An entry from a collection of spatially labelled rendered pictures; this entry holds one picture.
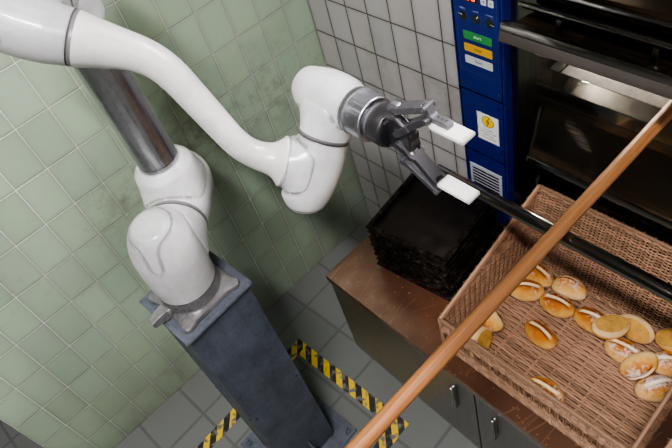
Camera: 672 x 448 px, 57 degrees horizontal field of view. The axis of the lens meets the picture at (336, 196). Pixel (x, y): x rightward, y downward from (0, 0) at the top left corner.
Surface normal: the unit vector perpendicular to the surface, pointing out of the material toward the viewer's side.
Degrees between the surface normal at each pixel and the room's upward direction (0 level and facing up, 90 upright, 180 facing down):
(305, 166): 62
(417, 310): 0
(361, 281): 0
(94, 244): 90
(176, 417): 0
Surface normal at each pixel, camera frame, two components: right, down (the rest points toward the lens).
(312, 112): -0.70, 0.17
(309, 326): -0.22, -0.66
